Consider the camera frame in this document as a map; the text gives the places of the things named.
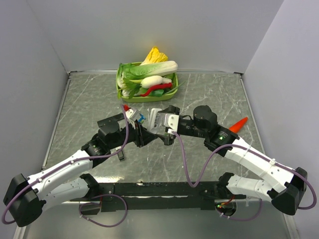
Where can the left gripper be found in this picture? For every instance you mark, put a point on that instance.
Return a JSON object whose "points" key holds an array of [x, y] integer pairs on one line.
{"points": [[142, 136]]}

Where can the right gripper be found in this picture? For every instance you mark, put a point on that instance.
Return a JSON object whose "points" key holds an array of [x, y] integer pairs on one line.
{"points": [[171, 109]]}

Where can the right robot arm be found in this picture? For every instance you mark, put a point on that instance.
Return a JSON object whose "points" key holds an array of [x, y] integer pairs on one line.
{"points": [[283, 186]]}

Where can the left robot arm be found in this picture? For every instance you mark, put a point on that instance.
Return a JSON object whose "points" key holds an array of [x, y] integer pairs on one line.
{"points": [[27, 197]]}

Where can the black remote control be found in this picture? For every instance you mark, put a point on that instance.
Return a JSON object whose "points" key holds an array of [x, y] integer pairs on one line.
{"points": [[120, 154]]}

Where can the blue battery upper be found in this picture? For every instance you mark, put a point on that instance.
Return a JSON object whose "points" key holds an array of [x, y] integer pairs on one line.
{"points": [[141, 119]]}

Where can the green plastic tray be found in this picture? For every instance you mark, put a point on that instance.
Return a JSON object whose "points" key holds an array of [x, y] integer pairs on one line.
{"points": [[167, 94]]}

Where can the red chili pepper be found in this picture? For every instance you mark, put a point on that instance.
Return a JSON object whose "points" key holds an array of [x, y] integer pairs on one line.
{"points": [[156, 87]]}

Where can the green parsley sprig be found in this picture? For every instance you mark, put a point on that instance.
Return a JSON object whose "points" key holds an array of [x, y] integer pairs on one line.
{"points": [[127, 88]]}

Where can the white toy radish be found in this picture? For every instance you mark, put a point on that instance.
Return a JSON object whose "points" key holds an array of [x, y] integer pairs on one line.
{"points": [[154, 80]]}

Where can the orange toy carrot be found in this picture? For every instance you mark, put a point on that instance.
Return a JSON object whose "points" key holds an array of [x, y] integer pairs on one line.
{"points": [[238, 125]]}

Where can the black base bar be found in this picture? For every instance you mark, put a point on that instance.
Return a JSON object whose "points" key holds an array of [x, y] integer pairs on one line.
{"points": [[157, 195]]}

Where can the long green napa cabbage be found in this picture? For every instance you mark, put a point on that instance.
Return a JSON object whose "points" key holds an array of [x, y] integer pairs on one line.
{"points": [[147, 70]]}

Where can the small green bok choy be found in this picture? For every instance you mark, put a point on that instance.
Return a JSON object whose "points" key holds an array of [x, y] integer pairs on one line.
{"points": [[120, 73]]}

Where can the yellow toy cabbage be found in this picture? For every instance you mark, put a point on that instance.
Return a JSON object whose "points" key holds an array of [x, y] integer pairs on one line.
{"points": [[154, 56]]}

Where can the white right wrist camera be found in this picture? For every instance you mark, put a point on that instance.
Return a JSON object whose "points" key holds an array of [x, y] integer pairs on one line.
{"points": [[171, 122]]}

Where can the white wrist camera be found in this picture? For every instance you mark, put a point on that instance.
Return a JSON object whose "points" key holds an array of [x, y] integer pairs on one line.
{"points": [[132, 114], [171, 122]]}

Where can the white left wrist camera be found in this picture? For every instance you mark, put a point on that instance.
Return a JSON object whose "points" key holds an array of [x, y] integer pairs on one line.
{"points": [[132, 114]]}

